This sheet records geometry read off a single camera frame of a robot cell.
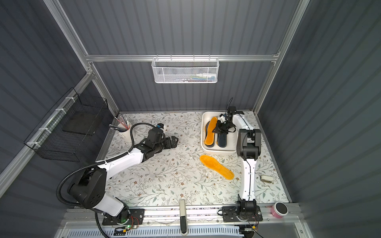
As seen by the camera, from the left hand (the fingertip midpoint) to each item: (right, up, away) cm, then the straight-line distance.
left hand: (174, 141), depth 88 cm
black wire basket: (-52, +6, -15) cm, 55 cm away
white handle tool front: (+6, -36, -17) cm, 40 cm away
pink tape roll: (+53, -31, -17) cm, 64 cm away
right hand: (+27, +6, +15) cm, 31 cm away
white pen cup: (-34, +2, +9) cm, 35 cm away
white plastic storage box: (+39, 0, +17) cm, 43 cm away
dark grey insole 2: (+31, -1, +12) cm, 33 cm away
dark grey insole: (+21, +5, +17) cm, 28 cm away
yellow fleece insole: (+23, +1, +12) cm, 26 cm away
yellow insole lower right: (+22, -14, +4) cm, 26 cm away
